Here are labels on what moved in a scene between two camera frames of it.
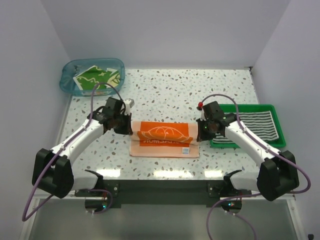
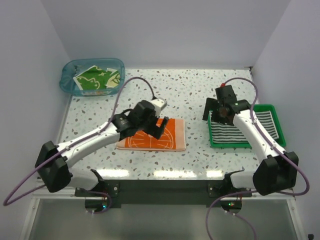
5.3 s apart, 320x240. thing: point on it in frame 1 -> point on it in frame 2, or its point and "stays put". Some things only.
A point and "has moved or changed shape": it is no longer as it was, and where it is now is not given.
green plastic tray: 277,112 stays put
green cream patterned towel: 88,79 stays put
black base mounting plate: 163,192 stays put
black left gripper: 126,129 -> 155,130
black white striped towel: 262,122 stays put
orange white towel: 164,139 has moved or changed shape
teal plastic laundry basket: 93,77 stays put
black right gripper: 202,136 -> 212,104
